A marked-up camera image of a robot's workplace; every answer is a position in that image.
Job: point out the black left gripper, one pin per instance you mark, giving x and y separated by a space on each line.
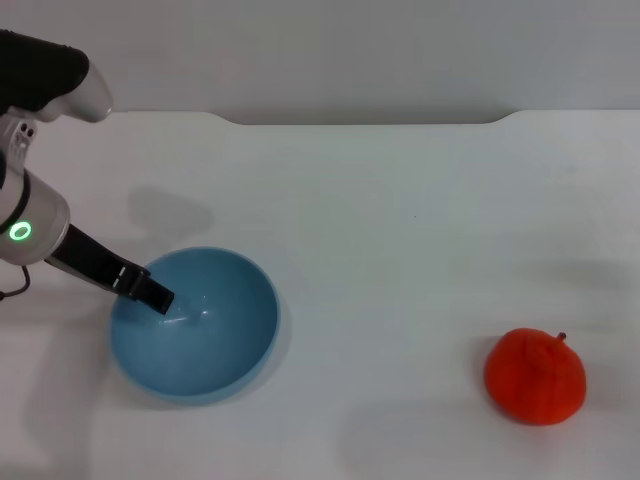
95 260

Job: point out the blue ceramic bowl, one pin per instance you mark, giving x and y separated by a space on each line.
200 345

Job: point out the orange toy fruit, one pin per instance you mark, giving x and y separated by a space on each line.
535 380

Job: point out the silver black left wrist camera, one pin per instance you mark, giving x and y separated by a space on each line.
90 95

